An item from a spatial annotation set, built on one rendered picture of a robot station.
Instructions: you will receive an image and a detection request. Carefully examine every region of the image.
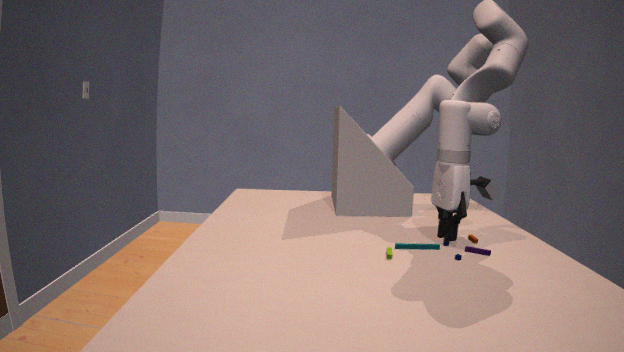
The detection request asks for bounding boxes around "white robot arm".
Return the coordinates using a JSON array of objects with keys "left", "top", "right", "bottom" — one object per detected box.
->
[{"left": 367, "top": 0, "right": 529, "bottom": 166}]

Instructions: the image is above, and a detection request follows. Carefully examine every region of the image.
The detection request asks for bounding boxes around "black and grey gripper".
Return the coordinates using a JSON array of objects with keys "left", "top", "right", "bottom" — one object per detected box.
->
[{"left": 431, "top": 160, "right": 470, "bottom": 242}]

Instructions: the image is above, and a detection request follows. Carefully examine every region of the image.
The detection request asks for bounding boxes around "turquoise rod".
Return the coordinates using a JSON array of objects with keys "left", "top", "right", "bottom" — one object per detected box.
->
[{"left": 395, "top": 243, "right": 440, "bottom": 250}]

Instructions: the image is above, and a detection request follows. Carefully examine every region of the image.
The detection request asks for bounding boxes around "purple rod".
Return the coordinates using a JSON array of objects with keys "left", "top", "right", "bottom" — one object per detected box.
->
[{"left": 465, "top": 246, "right": 491, "bottom": 256}]

